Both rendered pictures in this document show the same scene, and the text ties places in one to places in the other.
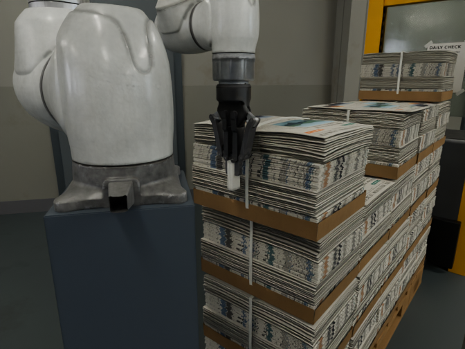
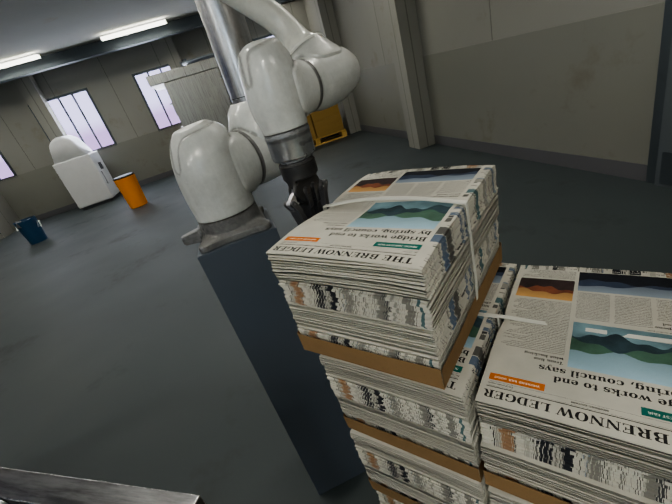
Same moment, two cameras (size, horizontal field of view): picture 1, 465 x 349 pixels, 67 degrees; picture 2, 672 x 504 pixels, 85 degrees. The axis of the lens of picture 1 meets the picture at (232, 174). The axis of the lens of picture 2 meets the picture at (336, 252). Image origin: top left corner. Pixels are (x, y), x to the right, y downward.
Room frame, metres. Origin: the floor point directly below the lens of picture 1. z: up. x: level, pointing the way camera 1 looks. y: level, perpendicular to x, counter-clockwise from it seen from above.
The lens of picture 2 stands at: (0.81, -0.75, 1.30)
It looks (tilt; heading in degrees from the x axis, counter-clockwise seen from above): 26 degrees down; 92
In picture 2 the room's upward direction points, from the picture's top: 18 degrees counter-clockwise
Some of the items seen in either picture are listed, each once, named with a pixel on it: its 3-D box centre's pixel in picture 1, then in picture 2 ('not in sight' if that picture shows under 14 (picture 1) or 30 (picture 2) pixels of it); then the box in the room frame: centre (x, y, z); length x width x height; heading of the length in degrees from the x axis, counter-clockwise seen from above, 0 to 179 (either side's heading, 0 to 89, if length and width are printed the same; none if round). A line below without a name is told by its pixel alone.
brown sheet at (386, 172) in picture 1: (357, 158); not in sight; (1.37, -0.50, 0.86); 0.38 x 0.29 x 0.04; 51
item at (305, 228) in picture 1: (315, 206); (382, 328); (0.83, -0.21, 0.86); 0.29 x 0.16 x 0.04; 140
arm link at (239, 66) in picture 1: (233, 69); (290, 144); (0.77, 0.00, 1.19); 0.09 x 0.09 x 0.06
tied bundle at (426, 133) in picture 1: (383, 129); not in sight; (1.60, -0.69, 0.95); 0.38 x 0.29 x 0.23; 50
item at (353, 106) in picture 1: (367, 106); not in sight; (1.36, -0.52, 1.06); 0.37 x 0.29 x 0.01; 51
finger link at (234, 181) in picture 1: (234, 174); not in sight; (0.76, -0.01, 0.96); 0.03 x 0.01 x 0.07; 140
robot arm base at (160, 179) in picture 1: (124, 175); (223, 222); (0.52, 0.17, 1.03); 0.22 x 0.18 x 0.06; 12
